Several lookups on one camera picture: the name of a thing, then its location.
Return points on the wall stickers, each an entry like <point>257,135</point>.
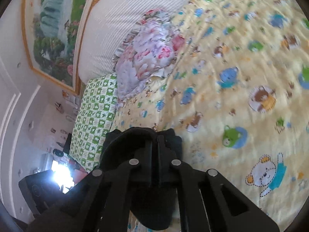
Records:
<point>59,107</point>

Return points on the floral ruffled pillow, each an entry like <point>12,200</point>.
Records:
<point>144,53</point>

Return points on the white padded headboard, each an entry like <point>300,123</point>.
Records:
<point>115,29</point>

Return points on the yellow bear print blanket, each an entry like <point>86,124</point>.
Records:
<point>241,101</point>

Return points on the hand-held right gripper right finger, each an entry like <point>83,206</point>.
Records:
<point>164,164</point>

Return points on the bright window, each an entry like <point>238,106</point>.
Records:
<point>61,174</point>

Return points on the framed landscape painting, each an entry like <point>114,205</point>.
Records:
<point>53,29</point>

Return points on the green patterned pillow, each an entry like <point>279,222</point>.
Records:
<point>91,120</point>

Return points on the dark furniture piece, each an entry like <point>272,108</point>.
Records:
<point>68,142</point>

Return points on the black pants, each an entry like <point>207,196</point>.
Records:
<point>154,205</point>

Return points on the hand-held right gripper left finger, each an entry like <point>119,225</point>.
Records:
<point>144,164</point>

